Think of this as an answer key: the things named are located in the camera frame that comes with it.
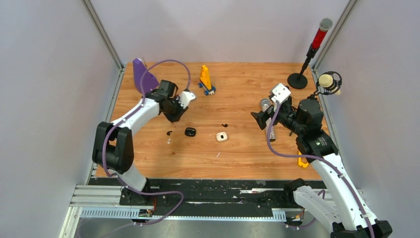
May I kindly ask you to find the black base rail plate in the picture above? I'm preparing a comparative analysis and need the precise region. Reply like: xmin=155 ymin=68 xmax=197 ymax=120
xmin=88 ymin=178 xmax=305 ymax=219

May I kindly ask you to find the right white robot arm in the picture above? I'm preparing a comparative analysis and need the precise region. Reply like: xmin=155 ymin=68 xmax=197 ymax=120
xmin=251 ymin=97 xmax=393 ymax=238

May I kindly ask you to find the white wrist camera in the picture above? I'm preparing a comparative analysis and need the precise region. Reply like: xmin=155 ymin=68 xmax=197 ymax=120
xmin=178 ymin=90 xmax=196 ymax=109
xmin=269 ymin=83 xmax=291 ymax=105

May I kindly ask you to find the yellow blue toy car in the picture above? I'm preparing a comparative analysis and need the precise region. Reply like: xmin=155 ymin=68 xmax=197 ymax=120
xmin=198 ymin=65 xmax=216 ymax=96

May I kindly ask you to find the black earbud charging case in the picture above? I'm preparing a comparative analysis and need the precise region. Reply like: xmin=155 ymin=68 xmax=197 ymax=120
xmin=184 ymin=127 xmax=197 ymax=137

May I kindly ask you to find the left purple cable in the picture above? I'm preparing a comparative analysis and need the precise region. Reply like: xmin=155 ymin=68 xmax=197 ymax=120
xmin=101 ymin=59 xmax=192 ymax=227

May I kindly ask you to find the purple cable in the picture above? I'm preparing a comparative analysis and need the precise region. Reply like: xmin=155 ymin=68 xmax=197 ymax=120
xmin=266 ymin=101 xmax=376 ymax=238
xmin=101 ymin=59 xmax=192 ymax=227

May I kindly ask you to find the red microphone on stand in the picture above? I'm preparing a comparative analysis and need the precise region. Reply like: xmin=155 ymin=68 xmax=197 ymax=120
xmin=287 ymin=18 xmax=333 ymax=89

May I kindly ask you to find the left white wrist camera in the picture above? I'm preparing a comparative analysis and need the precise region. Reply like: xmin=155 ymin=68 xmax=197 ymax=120
xmin=178 ymin=90 xmax=196 ymax=109

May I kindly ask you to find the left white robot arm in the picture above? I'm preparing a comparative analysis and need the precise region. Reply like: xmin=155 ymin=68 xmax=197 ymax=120
xmin=92 ymin=80 xmax=196 ymax=205

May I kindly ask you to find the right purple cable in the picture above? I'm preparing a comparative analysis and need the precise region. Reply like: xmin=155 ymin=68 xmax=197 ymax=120
xmin=266 ymin=101 xmax=376 ymax=238

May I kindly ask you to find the yellow plastic handle tool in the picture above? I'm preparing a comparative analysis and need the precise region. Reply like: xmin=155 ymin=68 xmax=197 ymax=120
xmin=297 ymin=157 xmax=309 ymax=169

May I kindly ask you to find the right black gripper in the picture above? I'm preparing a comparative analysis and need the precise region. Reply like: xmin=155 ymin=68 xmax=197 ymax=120
xmin=250 ymin=100 xmax=304 ymax=136

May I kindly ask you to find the purple plastic wedge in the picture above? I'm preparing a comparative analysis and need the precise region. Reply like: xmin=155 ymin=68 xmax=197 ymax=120
xmin=132 ymin=58 xmax=159 ymax=94

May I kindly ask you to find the white earbud charging case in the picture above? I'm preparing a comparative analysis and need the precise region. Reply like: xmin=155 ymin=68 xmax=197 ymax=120
xmin=215 ymin=132 xmax=228 ymax=142

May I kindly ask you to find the beige microphone shock mount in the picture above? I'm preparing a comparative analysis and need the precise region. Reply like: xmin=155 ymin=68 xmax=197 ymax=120
xmin=308 ymin=71 xmax=343 ymax=99

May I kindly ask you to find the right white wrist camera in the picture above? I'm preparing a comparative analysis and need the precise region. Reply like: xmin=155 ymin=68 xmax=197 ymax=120
xmin=269 ymin=83 xmax=291 ymax=105

